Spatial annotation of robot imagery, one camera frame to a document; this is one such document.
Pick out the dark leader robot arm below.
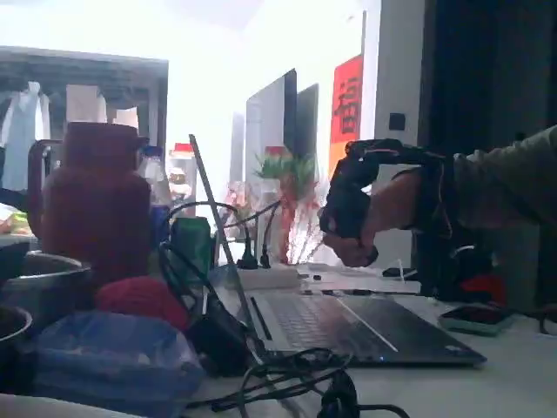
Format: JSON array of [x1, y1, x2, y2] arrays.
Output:
[[376, 138, 508, 304]]

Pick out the person's right forearm, brown sleeve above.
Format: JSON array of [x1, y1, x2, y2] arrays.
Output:
[[450, 124, 557, 230]]

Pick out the person's right hand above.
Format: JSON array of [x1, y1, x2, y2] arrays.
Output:
[[362, 168, 426, 239]]

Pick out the potted green plant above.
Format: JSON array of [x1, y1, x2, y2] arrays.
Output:
[[252, 150, 321, 266]]

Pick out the silver laptop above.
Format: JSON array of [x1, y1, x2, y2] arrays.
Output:
[[188, 133, 487, 367]]

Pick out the white power strip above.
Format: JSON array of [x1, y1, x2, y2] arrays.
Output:
[[237, 265, 305, 291]]

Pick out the dark framed glass door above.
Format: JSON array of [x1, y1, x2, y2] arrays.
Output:
[[297, 82, 320, 160], [245, 68, 299, 192]]

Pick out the black smartphone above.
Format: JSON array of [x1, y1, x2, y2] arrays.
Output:
[[438, 304, 519, 337]]

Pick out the small black charger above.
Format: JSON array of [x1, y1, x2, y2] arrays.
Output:
[[186, 292, 262, 376]]

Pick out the green drink can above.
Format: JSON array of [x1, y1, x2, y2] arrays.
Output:
[[170, 216, 215, 272]]

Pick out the red lidded white container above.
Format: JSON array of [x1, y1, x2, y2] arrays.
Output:
[[167, 141, 196, 197]]

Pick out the clear plastic bottle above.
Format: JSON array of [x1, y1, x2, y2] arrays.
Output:
[[138, 145, 173, 247]]

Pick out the red crumpled bag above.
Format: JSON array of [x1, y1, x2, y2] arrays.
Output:
[[93, 276, 193, 333]]

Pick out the dark red thermos jug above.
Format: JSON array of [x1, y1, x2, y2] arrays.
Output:
[[28, 121, 153, 288]]

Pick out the blue plastic bag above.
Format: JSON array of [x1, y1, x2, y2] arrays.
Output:
[[25, 309, 206, 418]]

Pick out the pale hanging garment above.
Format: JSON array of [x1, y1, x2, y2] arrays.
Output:
[[64, 84, 109, 125]]

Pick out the stainless steel bowl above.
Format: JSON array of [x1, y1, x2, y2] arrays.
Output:
[[0, 304, 34, 352], [0, 251, 93, 326]]

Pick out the white hanging garment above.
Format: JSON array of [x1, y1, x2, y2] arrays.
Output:
[[0, 80, 51, 192]]

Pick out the black plug cable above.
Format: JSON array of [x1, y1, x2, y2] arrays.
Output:
[[259, 200, 284, 269], [167, 200, 261, 270]]

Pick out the red wall poster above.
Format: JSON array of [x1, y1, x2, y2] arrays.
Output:
[[328, 54, 365, 178]]

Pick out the bundled black cable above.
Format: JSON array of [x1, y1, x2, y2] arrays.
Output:
[[186, 347, 410, 418]]

